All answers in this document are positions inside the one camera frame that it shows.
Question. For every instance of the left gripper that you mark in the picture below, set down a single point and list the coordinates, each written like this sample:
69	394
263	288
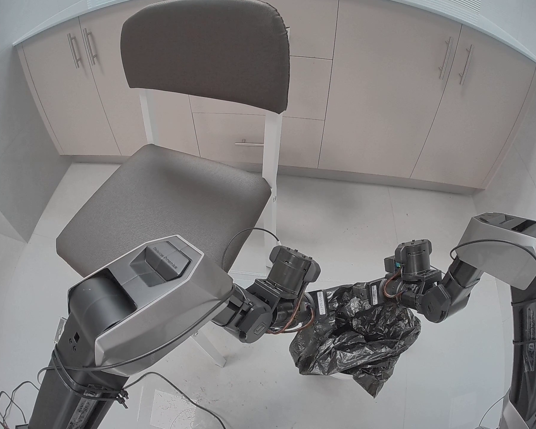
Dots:
310	306

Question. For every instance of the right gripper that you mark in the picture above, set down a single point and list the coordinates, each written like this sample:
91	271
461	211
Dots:
382	291

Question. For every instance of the black plastic bag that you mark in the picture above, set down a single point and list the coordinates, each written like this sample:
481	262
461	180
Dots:
362	342

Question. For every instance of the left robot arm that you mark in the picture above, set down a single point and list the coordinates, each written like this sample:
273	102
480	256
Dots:
152	311

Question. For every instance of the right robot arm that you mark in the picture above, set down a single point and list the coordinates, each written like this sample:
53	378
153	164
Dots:
496	248

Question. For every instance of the beige floor cabinet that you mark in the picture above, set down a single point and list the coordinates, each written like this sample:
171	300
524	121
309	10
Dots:
375	83

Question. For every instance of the grey padded white chair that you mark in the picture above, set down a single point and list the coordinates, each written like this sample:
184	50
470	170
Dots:
174	203

